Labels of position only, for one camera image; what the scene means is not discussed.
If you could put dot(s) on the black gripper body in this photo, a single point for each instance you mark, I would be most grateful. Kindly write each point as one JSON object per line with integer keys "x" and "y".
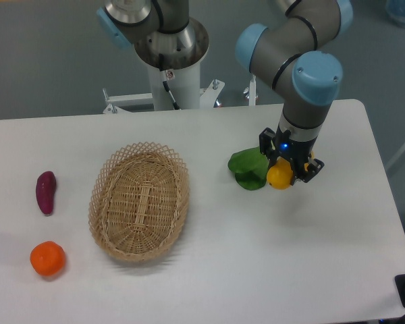
{"x": 290, "y": 149}

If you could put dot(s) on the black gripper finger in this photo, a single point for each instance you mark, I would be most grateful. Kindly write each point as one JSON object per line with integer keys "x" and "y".
{"x": 304, "y": 170}
{"x": 266, "y": 145}

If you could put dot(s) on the yellow mango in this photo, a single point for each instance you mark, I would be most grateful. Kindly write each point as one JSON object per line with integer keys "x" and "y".
{"x": 280, "y": 173}

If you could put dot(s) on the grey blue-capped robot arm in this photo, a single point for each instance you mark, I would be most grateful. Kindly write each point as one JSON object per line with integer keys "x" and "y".
{"x": 289, "y": 60}

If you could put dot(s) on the green leafy vegetable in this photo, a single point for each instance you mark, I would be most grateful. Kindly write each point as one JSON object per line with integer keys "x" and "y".
{"x": 249, "y": 168}

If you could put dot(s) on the woven wicker basket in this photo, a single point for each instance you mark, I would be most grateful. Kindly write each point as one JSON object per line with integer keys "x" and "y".
{"x": 139, "y": 202}

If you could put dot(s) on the blue object top right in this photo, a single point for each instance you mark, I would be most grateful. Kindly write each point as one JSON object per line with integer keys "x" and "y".
{"x": 396, "y": 11}

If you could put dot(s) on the purple sweet potato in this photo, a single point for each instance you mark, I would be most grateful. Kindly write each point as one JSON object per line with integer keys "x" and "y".
{"x": 46, "y": 185}

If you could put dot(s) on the orange tangerine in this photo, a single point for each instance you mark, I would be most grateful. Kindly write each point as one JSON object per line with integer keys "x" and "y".
{"x": 48, "y": 258}

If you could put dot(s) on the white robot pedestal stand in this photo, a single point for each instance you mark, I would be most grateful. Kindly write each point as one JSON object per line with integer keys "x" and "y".
{"x": 170, "y": 90}

